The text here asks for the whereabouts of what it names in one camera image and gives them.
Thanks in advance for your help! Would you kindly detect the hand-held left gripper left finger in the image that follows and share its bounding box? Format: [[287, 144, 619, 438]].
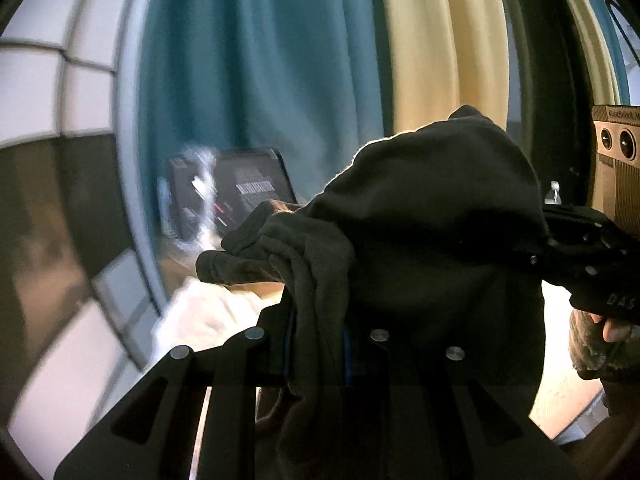
[[52, 305, 301, 480]]

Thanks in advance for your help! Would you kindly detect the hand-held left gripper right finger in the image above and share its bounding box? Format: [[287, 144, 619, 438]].
[[344, 326, 582, 480]]

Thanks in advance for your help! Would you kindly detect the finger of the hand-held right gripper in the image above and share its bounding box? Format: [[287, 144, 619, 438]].
[[530, 204, 630, 292]]

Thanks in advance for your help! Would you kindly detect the dark brown t-shirt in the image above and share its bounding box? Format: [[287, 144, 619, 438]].
[[196, 104, 550, 480]]

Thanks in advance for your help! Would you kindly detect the person's right hand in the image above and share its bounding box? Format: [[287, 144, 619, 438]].
[[569, 307, 640, 382]]

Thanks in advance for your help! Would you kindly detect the white cloth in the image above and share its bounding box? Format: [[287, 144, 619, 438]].
[[159, 279, 282, 362]]

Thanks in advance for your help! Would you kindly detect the yellow curtain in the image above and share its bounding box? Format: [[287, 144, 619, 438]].
[[547, 0, 632, 111], [375, 0, 512, 136]]

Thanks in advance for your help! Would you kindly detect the teal curtain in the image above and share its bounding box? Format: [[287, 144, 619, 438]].
[[136, 0, 397, 213]]

